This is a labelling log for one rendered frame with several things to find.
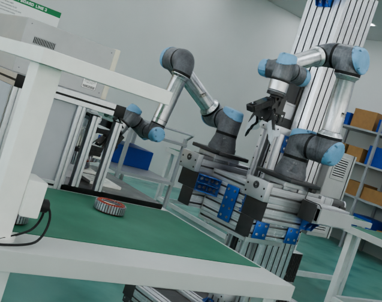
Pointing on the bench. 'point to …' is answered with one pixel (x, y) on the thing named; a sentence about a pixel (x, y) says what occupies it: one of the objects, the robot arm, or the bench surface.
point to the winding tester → (29, 32)
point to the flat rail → (105, 123)
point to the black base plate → (129, 195)
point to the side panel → (56, 173)
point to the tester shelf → (108, 108)
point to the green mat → (127, 229)
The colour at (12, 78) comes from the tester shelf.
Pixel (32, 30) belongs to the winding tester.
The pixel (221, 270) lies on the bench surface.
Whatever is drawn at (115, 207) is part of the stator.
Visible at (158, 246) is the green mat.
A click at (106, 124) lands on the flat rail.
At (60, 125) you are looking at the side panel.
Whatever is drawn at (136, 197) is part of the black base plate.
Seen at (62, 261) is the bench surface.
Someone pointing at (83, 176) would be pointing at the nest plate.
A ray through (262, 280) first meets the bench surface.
